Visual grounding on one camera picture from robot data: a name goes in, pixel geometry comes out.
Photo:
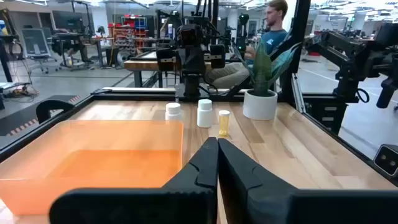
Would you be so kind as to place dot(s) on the black rig frame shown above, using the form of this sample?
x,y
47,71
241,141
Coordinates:
x,y
300,18

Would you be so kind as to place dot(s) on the orange translucent plastic basket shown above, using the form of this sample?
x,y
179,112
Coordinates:
x,y
93,161

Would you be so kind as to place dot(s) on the red parts shelf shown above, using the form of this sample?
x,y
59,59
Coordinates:
x,y
127,31

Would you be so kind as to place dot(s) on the grey table-level camera box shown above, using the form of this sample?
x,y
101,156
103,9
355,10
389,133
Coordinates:
x,y
387,160

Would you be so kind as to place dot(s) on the black yellow striped floor ramp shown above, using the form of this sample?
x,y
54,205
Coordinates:
x,y
18,119

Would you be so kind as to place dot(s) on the person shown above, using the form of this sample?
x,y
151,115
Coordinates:
x,y
275,37

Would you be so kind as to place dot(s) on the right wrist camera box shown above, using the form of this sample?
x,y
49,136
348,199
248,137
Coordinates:
x,y
189,35

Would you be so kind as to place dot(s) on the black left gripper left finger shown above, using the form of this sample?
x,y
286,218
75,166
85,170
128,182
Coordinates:
x,y
186,202

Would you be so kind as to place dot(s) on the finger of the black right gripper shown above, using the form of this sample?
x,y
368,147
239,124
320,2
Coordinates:
x,y
165,59
217,56

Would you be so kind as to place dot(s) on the small white pill bottle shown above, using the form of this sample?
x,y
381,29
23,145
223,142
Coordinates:
x,y
173,110

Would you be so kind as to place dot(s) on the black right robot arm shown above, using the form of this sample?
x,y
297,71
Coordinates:
x,y
191,85

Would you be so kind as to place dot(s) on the amber pill bottle white cap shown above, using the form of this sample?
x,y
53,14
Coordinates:
x,y
224,124

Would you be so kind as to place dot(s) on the tall white pill bottle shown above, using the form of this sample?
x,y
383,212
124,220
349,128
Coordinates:
x,y
204,115

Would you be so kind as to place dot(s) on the cluttered black desk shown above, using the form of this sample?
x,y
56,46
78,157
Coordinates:
x,y
74,42

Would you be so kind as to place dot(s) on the black arched chair back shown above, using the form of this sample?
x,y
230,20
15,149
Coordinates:
x,y
53,104

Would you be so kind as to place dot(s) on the green plant in white pot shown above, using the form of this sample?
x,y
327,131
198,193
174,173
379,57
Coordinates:
x,y
259,105

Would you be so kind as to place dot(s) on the grey office chair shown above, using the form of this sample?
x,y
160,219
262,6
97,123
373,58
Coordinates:
x,y
35,42

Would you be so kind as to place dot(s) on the black neighbouring rig robot arm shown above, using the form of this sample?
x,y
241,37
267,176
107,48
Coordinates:
x,y
345,46

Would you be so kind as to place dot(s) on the wooden top workbench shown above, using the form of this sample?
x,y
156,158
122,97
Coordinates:
x,y
143,64

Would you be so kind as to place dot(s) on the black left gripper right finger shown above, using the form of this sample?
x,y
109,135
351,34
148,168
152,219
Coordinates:
x,y
264,202

